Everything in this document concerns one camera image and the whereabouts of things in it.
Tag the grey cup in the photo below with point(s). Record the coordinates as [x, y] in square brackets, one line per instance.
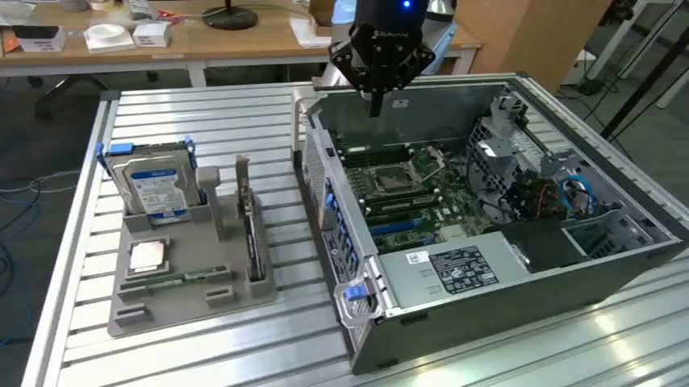
[72, 5]

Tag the white box with black lid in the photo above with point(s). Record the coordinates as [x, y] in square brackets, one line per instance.
[40, 44]

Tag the CPU socket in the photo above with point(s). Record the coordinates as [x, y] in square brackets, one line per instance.
[393, 179]

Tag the brown cardboard box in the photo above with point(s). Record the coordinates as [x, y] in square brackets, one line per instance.
[321, 12]

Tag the graphics card with black shroud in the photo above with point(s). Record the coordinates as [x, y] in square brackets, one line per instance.
[250, 225]

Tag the grey power supply unit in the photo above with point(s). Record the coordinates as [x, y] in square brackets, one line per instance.
[419, 278]

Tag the grey parts rack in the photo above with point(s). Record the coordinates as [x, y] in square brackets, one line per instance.
[215, 258]

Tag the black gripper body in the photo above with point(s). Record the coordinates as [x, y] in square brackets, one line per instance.
[387, 24]

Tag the metal socket cover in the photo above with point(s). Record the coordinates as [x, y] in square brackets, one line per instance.
[430, 161]

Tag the black chair base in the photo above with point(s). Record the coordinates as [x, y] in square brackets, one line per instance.
[70, 82]

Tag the stack of papers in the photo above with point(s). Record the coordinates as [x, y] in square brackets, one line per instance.
[307, 34]

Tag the wooden desk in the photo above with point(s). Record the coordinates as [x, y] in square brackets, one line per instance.
[242, 44]

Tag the black lamp base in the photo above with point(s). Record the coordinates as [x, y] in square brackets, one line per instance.
[228, 20]

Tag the blue case latch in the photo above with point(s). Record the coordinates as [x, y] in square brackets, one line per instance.
[355, 292]

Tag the white square tray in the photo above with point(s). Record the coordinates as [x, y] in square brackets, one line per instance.
[107, 40]

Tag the perforated metal disk bay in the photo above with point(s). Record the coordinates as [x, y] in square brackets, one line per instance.
[509, 169]

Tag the green RAM stick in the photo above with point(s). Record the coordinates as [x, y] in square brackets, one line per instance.
[172, 278]

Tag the silver chipset heatsink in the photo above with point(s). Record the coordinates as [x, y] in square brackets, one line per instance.
[453, 234]

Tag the grey open disk bay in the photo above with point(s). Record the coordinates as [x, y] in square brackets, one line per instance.
[618, 234]

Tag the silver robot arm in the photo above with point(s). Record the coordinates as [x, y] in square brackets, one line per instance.
[341, 20]

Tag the white packet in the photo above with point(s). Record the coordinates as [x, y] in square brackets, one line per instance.
[140, 9]

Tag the green motherboard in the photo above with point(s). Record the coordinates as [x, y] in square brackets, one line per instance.
[457, 209]

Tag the black stand pole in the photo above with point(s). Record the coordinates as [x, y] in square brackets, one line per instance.
[645, 80]

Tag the hard disk in blue caddy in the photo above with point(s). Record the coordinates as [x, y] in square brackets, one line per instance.
[156, 189]

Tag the installed dark RAM stick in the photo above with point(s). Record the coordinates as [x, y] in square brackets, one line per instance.
[409, 206]

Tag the open black PC case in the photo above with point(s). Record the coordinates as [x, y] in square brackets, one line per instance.
[485, 322]

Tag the small white box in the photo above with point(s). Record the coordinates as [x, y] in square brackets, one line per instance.
[151, 38]

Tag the silver CPU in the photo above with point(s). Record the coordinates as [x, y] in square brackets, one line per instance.
[148, 256]

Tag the red small item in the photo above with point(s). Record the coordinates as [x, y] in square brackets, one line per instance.
[168, 16]

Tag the blue expansion slot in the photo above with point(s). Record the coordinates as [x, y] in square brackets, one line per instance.
[395, 227]

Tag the wooden cabinet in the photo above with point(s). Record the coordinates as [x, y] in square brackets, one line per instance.
[576, 40]

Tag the white desk frame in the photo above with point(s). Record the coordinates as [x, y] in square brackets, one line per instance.
[605, 44]

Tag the orange box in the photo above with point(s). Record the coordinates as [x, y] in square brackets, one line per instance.
[8, 44]

